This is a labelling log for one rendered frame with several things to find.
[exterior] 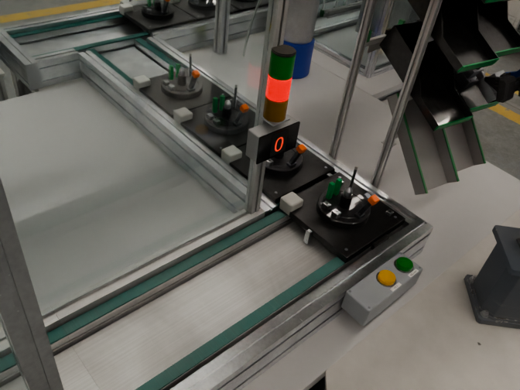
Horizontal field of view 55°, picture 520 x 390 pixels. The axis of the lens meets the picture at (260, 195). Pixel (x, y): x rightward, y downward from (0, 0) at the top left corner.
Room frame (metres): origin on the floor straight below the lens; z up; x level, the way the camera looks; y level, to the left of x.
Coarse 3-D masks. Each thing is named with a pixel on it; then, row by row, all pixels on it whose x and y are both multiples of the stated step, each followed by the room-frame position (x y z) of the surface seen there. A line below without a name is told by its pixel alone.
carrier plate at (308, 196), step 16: (336, 176) 1.14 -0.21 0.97; (304, 192) 1.05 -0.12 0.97; (320, 192) 1.06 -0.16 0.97; (304, 208) 0.98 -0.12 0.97; (384, 208) 1.03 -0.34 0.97; (304, 224) 0.93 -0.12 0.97; (320, 224) 0.93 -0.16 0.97; (368, 224) 0.95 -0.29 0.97; (384, 224) 0.96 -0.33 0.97; (400, 224) 0.99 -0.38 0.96; (320, 240) 0.88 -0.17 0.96; (336, 240) 0.88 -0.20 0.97; (352, 240) 0.89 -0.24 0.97; (368, 240) 0.90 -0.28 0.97; (352, 256) 0.84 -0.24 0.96
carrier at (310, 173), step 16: (272, 160) 1.14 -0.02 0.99; (288, 160) 1.16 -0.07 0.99; (304, 160) 1.19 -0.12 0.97; (320, 160) 1.21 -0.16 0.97; (272, 176) 1.10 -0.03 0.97; (288, 176) 1.11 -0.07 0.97; (304, 176) 1.12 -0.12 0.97; (320, 176) 1.13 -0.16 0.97; (272, 192) 1.03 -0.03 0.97; (288, 192) 1.04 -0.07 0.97
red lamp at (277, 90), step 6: (270, 78) 0.92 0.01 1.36; (270, 84) 0.92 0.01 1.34; (276, 84) 0.91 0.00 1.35; (282, 84) 0.92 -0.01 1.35; (288, 84) 0.92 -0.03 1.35; (270, 90) 0.92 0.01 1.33; (276, 90) 0.91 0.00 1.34; (282, 90) 0.92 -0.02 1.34; (288, 90) 0.93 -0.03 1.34; (270, 96) 0.92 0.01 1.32; (276, 96) 0.91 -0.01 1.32; (282, 96) 0.92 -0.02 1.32; (288, 96) 0.93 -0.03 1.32
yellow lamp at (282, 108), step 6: (270, 102) 0.92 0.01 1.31; (276, 102) 0.92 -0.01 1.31; (282, 102) 0.92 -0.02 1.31; (264, 108) 0.93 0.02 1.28; (270, 108) 0.92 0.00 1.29; (276, 108) 0.91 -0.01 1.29; (282, 108) 0.92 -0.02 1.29; (264, 114) 0.93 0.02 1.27; (270, 114) 0.92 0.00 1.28; (276, 114) 0.91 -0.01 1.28; (282, 114) 0.92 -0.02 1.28; (270, 120) 0.92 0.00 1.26; (276, 120) 0.92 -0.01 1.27; (282, 120) 0.92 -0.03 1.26
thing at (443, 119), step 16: (400, 32) 1.31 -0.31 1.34; (416, 32) 1.36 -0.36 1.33; (384, 48) 1.28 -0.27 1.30; (400, 48) 1.24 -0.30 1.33; (432, 48) 1.32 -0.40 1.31; (400, 64) 1.23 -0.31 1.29; (432, 64) 1.30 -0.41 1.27; (448, 64) 1.26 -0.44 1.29; (416, 80) 1.18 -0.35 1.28; (432, 80) 1.25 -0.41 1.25; (448, 80) 1.25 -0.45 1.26; (416, 96) 1.16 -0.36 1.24; (432, 96) 1.20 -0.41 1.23; (448, 96) 1.22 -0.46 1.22; (432, 112) 1.15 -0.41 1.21; (448, 112) 1.17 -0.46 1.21; (464, 112) 1.18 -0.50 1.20; (432, 128) 1.10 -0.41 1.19
